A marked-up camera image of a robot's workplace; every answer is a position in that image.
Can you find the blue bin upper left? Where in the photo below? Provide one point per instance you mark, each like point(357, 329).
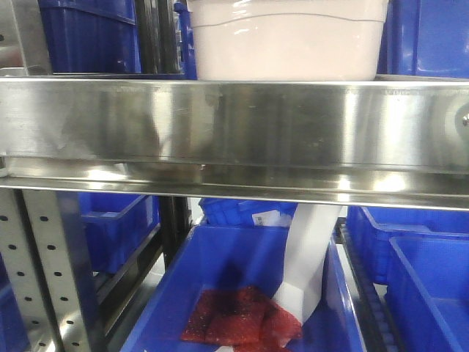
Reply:
point(91, 36)

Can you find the blue bin far right rear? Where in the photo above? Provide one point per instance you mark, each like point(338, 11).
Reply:
point(371, 228)

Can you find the blue bin upper centre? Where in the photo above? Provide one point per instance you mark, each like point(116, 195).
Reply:
point(186, 43)

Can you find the blue bin rear lower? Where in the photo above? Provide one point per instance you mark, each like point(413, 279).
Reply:
point(247, 213)

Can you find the blue bin lower left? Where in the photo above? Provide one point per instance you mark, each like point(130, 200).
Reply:
point(115, 225)

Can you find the blue bin lower right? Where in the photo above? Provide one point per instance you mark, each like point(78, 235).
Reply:
point(427, 293)

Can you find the stainless steel shelf rail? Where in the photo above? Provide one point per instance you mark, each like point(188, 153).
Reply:
point(394, 141)

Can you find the perforated steel shelf upright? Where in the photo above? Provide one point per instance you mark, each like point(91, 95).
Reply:
point(44, 249)

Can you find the blue bin upper right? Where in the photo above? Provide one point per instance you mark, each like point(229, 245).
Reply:
point(425, 38)

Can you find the red bubble wrap pack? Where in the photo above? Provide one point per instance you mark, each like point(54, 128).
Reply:
point(244, 319)

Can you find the white lidded storage bin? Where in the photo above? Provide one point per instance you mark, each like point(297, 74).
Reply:
point(287, 40)

